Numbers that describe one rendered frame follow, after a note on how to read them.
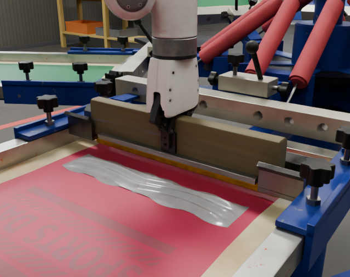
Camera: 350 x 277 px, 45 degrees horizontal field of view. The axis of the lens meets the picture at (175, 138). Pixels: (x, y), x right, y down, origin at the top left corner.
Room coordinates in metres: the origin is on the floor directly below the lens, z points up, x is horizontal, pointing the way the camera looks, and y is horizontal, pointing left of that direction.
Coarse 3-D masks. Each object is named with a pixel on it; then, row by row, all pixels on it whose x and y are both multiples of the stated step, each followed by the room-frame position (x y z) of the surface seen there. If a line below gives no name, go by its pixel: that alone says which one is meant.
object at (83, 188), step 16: (64, 160) 0.75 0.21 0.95; (112, 160) 0.75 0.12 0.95; (128, 160) 0.75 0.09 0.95; (144, 160) 0.75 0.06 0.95; (32, 176) 0.68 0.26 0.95; (48, 176) 0.68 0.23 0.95; (64, 176) 0.68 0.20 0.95; (80, 176) 0.68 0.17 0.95; (0, 192) 0.62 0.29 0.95; (16, 192) 0.62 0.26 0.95; (64, 192) 0.62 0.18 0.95; (80, 192) 0.62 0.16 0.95; (96, 192) 0.62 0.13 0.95; (112, 192) 0.62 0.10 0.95; (128, 192) 0.62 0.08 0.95; (96, 208) 0.57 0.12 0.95
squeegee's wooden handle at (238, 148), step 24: (96, 120) 0.81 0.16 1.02; (120, 120) 0.77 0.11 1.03; (144, 120) 0.74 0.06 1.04; (168, 120) 0.70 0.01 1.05; (192, 120) 0.68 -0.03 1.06; (192, 144) 0.67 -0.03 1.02; (216, 144) 0.64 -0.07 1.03; (240, 144) 0.62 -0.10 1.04; (264, 144) 0.60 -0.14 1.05; (240, 168) 0.62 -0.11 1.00
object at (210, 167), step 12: (120, 144) 0.76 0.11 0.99; (132, 144) 0.74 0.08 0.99; (144, 144) 0.74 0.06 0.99; (168, 156) 0.69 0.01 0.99; (180, 156) 0.68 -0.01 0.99; (204, 168) 0.64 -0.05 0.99; (216, 168) 0.63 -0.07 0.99; (228, 168) 0.63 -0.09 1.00; (240, 180) 0.60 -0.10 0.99; (252, 180) 0.59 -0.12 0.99
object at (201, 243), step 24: (216, 192) 0.62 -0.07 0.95; (240, 192) 0.62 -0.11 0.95; (120, 216) 0.55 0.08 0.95; (144, 216) 0.55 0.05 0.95; (168, 216) 0.55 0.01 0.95; (192, 216) 0.55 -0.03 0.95; (240, 216) 0.55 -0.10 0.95; (168, 240) 0.48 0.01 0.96; (192, 240) 0.48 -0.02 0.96; (216, 240) 0.48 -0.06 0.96; (168, 264) 0.43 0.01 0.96; (192, 264) 0.43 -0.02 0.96
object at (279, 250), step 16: (0, 144) 0.75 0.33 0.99; (16, 144) 0.75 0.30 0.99; (32, 144) 0.77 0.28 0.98; (48, 144) 0.80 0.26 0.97; (64, 144) 0.83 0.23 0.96; (288, 144) 0.75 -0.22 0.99; (304, 144) 0.75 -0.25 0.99; (0, 160) 0.71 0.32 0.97; (16, 160) 0.73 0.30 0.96; (272, 240) 0.43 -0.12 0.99; (288, 240) 0.43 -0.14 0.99; (304, 240) 0.44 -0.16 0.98; (256, 256) 0.40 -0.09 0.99; (272, 256) 0.40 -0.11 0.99; (288, 256) 0.40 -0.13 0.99; (240, 272) 0.37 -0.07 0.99; (256, 272) 0.37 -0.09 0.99; (272, 272) 0.37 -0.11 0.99; (288, 272) 0.41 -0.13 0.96
